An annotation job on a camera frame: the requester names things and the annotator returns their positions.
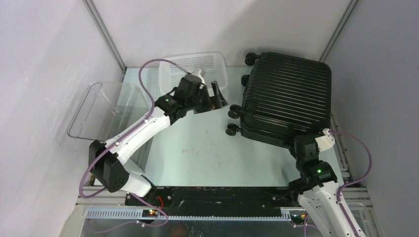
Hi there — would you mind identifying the white perforated plastic basket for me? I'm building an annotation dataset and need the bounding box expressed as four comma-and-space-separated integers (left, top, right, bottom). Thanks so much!
159, 52, 228, 94

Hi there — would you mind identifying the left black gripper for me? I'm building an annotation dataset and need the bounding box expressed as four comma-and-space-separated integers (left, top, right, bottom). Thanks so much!
186, 81, 227, 115

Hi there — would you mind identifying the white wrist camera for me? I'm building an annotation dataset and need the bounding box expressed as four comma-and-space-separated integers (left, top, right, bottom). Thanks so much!
191, 69, 206, 85
315, 128, 335, 153

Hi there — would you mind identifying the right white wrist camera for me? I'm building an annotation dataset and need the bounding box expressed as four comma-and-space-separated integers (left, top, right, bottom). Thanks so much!
315, 128, 335, 153

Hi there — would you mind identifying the black ribbed hard-shell suitcase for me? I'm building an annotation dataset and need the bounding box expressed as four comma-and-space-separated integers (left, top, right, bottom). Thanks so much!
226, 52, 332, 149

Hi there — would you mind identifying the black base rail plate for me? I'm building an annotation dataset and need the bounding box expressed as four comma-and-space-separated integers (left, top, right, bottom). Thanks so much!
144, 186, 301, 218

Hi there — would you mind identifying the clear acrylic bin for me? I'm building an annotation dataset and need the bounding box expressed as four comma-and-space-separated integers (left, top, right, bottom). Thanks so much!
67, 81, 151, 151

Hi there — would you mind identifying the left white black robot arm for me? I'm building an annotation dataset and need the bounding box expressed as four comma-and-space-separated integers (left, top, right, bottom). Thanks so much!
88, 74, 228, 206

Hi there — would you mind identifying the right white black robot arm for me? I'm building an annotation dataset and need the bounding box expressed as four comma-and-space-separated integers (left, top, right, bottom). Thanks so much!
287, 128, 366, 237

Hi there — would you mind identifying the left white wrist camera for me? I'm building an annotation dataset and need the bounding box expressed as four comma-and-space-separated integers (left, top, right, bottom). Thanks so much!
191, 69, 206, 85

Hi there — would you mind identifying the aluminium frame rail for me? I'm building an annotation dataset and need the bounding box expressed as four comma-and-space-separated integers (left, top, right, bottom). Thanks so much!
77, 186, 374, 223

